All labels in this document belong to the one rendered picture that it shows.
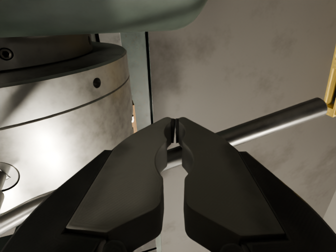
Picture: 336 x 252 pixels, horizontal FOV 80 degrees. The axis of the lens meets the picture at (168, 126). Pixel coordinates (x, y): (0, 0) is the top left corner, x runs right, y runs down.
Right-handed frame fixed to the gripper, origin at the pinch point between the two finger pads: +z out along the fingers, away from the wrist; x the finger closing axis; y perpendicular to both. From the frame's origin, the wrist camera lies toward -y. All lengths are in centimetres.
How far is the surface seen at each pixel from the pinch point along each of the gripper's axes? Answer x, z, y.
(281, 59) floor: 88, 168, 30
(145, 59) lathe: -13, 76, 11
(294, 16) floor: 90, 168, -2
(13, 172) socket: -14.8, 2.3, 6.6
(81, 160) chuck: -10.3, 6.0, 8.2
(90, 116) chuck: -9.1, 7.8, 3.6
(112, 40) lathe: -15.5, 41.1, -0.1
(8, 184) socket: -15.5, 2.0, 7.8
